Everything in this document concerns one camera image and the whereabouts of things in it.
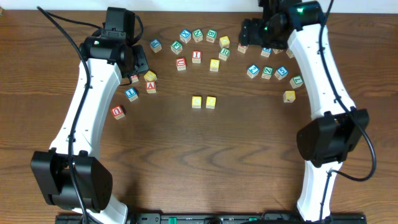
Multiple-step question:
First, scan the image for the blue L block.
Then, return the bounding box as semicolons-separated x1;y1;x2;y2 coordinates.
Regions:
261;48;272;58

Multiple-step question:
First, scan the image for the green R block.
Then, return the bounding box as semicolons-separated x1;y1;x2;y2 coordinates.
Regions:
219;47;231;61

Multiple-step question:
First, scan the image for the yellow C block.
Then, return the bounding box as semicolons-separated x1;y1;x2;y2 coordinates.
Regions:
192;96;202;109

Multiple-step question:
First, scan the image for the yellow O block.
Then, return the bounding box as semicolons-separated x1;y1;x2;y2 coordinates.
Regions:
206;96;216;109

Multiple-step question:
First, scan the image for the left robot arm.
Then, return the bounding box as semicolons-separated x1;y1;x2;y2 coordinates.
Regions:
30;29;149;223

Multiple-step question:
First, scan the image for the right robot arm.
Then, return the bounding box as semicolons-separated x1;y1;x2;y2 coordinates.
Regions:
239;1;369;223

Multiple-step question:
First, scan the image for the red Y block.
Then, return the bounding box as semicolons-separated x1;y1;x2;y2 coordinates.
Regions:
130;75;139;83

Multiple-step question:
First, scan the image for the yellow block left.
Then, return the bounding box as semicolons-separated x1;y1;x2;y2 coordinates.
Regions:
144;70;157;82

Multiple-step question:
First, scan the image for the yellow M block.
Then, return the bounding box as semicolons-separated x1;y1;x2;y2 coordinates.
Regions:
272;49;284;54

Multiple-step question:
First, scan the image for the blue D block upper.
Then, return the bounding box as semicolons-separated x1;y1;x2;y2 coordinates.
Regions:
286;49;294;58

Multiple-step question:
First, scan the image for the blue P block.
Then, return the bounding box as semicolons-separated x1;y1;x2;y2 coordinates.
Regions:
150;39;162;53

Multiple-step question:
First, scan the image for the red A block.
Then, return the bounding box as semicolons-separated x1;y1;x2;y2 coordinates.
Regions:
146;81;157;94

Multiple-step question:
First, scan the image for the blue T block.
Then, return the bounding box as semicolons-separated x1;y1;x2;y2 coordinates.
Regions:
124;88;139;101

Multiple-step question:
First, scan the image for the red I block right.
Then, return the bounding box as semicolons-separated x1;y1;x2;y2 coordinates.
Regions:
238;44;248;54

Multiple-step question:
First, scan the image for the red i block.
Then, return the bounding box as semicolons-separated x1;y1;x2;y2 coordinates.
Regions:
192;50;202;63
238;44;248;54

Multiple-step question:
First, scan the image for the green Z block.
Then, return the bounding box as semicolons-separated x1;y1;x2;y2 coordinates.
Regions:
261;66;274;80

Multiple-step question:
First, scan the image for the blue 5 block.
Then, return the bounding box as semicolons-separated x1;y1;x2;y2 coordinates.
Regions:
274;66;289;80

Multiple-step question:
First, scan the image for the green F block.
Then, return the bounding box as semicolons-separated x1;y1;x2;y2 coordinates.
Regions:
170;40;183;55

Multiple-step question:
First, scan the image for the blue 2 block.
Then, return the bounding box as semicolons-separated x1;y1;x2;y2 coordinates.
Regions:
246;64;260;78

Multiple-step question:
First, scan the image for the red U block centre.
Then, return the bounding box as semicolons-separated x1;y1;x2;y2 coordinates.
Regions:
176;58;187;71

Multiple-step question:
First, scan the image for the red u block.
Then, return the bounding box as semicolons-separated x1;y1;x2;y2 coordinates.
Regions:
176;58;187;71
111;105;125;119

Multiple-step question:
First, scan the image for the yellow block top centre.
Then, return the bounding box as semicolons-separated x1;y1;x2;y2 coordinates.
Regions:
219;36;230;48

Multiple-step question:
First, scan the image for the red U block lower left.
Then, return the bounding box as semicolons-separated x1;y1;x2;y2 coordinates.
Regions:
111;105;125;119

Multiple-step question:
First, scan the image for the green T block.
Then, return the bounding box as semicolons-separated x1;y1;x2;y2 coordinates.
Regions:
289;75;304;89

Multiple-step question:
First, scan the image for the blue X block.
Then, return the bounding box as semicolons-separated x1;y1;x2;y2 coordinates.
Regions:
180;29;192;44

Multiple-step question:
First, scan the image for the red I block centre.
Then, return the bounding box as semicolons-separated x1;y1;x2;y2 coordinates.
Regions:
192;50;202;63

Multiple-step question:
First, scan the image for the green B block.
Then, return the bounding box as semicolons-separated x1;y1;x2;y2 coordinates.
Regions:
206;29;218;43

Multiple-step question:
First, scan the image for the yellow block lower right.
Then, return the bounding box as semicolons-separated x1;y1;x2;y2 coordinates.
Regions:
283;90;296;103

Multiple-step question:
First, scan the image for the yellow S block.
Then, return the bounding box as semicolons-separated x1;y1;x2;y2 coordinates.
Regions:
210;59;220;72

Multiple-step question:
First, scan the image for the green N block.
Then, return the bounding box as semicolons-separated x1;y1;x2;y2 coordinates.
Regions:
192;29;203;42

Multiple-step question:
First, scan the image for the left black cable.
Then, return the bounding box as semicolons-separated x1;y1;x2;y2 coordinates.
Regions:
36;6;146;224

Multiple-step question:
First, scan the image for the black cable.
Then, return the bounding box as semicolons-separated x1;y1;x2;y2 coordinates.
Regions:
36;6;146;224
317;0;377;222

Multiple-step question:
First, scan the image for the right black cable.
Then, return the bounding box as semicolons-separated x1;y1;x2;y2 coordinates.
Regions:
317;0;377;222

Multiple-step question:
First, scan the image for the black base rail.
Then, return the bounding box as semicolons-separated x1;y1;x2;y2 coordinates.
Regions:
55;211;367;224

